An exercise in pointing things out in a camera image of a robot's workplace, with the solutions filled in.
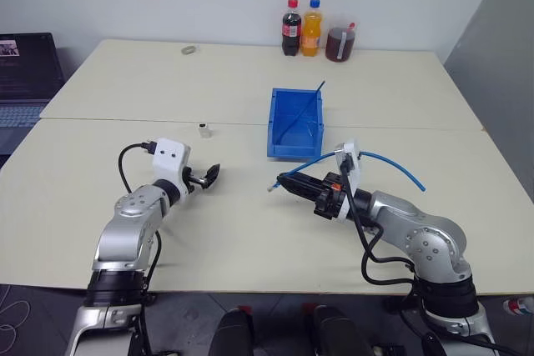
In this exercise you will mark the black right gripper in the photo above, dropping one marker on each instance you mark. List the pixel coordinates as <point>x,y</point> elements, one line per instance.
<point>329,199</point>

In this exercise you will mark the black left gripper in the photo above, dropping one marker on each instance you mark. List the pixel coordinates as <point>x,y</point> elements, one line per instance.
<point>189,179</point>

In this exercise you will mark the dark open laptop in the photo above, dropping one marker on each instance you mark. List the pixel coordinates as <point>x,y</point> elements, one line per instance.
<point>25,76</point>

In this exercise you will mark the orange soda bottle blue cap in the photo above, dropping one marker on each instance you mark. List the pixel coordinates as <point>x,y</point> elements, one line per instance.
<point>311,33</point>

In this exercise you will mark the cola bottle red cap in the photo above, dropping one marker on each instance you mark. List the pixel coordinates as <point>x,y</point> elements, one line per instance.
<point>291,31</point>

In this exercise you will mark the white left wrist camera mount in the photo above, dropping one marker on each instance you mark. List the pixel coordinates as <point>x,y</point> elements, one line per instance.
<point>169,158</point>

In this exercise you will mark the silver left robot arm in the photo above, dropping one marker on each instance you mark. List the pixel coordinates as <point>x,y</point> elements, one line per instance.
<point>125,239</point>

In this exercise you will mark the dark rounded shape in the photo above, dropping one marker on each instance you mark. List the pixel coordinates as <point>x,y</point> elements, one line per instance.
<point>233,331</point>
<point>334,331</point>

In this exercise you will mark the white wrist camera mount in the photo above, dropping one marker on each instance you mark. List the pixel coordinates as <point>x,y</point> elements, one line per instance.
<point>169,158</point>
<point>349,164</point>

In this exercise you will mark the blue plastic bin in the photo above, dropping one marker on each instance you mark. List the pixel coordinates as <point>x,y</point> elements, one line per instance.
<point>277,139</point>

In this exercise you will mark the clear jug dark liquid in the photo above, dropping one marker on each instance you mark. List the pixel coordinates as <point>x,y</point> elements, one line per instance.
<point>340,45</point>

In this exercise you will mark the small white coupler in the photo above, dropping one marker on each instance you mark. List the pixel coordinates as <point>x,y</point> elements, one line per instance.
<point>205,131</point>

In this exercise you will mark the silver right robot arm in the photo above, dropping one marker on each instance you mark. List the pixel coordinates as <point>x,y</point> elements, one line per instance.
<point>429,243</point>

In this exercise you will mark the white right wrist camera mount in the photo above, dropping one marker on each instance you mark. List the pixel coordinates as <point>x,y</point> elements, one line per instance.
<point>349,164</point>

